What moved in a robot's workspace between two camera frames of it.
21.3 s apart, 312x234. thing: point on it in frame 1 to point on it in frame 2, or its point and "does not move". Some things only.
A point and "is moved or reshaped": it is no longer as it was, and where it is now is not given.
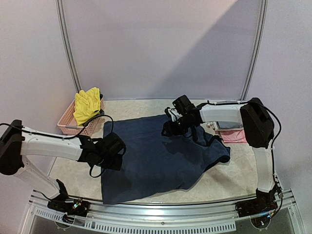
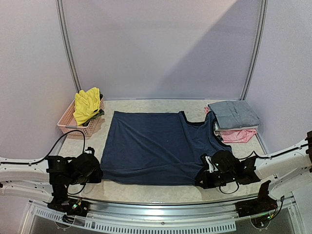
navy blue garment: x=153 y=164 is moved or reshaped
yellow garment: x=87 y=104 does not move
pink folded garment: x=235 y=136 does not move
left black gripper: x=117 y=165 to x=97 y=177
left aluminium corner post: x=68 y=45 does not move
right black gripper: x=169 y=128 to x=204 y=172
